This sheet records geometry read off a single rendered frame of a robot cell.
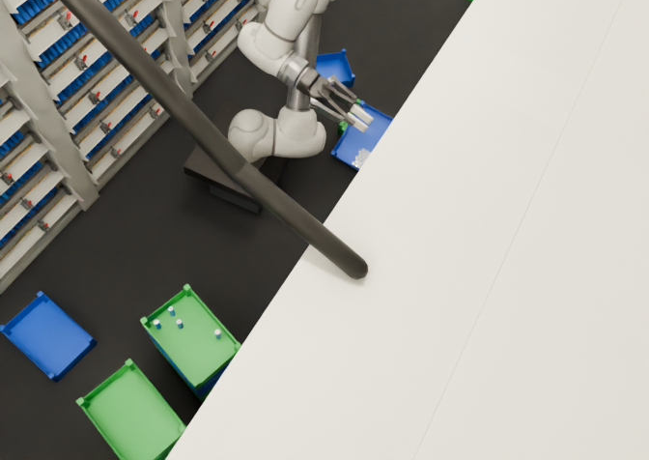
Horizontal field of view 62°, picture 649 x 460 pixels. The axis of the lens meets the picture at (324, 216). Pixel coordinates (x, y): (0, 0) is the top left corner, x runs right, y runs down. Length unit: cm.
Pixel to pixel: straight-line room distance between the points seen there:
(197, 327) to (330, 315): 148
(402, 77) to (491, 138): 243
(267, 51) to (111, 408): 125
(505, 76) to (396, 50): 248
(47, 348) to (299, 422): 198
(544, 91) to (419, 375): 45
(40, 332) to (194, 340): 72
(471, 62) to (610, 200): 26
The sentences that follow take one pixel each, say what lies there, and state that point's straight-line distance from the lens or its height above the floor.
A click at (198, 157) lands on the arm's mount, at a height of 26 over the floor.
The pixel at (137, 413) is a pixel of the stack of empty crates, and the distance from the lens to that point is 201.
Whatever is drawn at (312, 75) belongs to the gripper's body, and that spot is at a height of 110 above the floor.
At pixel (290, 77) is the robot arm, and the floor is 109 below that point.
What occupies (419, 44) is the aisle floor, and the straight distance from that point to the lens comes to 337.
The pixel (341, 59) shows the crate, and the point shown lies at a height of 2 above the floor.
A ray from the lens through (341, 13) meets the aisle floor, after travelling 342.
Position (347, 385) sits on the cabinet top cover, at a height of 173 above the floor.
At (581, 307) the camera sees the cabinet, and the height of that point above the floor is 173.
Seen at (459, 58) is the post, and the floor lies 173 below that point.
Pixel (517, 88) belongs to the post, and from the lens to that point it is 82.
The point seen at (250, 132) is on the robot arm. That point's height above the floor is 51.
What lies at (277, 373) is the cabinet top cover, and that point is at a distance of 57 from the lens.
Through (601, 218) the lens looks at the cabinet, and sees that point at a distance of 76.
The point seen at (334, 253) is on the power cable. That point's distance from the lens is 58.
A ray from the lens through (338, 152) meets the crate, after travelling 275.
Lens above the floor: 228
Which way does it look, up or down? 62 degrees down
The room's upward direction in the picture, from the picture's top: 16 degrees clockwise
